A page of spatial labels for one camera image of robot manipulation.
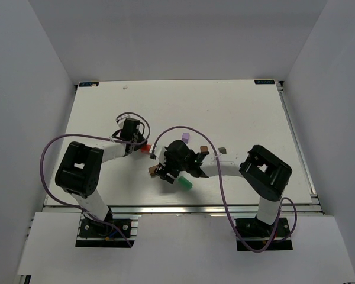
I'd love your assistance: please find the blue label sticker right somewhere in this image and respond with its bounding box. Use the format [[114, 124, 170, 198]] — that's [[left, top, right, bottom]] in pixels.
[[254, 79, 275, 85]]

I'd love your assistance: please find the purple wood cube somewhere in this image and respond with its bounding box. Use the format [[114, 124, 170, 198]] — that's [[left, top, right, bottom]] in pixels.
[[182, 133, 190, 144]]

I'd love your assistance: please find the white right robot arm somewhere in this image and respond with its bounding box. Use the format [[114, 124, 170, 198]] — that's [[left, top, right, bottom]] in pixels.
[[154, 140, 292, 225]]

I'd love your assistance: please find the brown rectangular wood block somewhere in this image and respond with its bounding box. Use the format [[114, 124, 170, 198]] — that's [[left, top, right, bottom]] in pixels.
[[149, 165, 158, 178]]

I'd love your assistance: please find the olive grey wood block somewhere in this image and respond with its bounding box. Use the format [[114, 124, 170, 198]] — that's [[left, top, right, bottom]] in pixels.
[[218, 147, 227, 154]]

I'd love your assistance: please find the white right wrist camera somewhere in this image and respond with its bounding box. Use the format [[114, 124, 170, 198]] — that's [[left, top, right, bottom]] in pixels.
[[150, 146, 166, 164]]

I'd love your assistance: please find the green wood cylinder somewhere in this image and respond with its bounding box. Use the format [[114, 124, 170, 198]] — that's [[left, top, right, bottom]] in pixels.
[[177, 176, 193, 191]]

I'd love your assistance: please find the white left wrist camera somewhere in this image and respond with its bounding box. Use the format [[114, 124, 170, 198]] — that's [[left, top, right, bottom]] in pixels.
[[115, 116, 128, 125]]

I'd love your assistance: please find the aluminium table frame rail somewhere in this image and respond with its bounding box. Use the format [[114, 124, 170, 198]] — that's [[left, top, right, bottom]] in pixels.
[[43, 80, 325, 215]]

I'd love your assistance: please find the blue label sticker left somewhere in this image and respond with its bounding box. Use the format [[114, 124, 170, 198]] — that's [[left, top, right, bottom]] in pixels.
[[78, 82, 99, 88]]

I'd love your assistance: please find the blue label sticker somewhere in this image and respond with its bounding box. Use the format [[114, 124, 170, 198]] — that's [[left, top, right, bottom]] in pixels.
[[254, 79, 275, 85], [78, 82, 99, 88]]

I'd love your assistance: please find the red wood block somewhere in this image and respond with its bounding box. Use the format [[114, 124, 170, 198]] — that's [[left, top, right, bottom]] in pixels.
[[140, 144, 152, 153]]

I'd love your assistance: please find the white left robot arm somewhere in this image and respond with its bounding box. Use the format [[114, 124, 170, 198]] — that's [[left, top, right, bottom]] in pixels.
[[55, 118, 147, 223]]

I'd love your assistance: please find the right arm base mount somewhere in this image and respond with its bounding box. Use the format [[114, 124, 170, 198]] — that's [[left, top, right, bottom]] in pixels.
[[235, 218, 293, 251]]

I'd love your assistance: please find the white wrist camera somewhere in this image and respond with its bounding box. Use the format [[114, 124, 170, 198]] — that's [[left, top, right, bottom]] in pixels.
[[115, 116, 128, 125], [150, 146, 166, 164]]

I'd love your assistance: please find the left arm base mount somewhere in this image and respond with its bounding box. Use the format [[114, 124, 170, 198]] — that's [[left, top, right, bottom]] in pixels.
[[75, 217, 138, 249]]

